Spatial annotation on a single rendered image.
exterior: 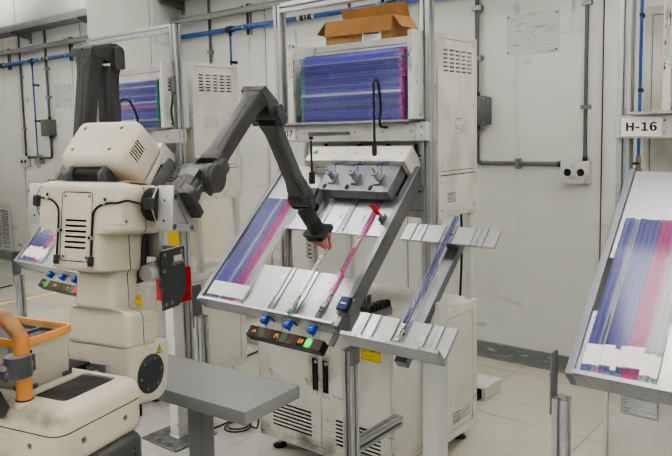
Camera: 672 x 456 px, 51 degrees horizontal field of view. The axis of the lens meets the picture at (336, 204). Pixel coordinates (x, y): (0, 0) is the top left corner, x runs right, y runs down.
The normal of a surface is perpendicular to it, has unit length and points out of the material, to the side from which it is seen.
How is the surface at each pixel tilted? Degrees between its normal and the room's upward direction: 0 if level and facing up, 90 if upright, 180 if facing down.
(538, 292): 90
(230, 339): 90
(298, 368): 90
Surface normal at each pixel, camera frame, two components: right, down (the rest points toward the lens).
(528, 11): -0.63, 0.09
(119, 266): 0.90, 0.03
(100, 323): -0.42, -0.04
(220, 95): 0.78, 0.05
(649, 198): -0.45, -0.65
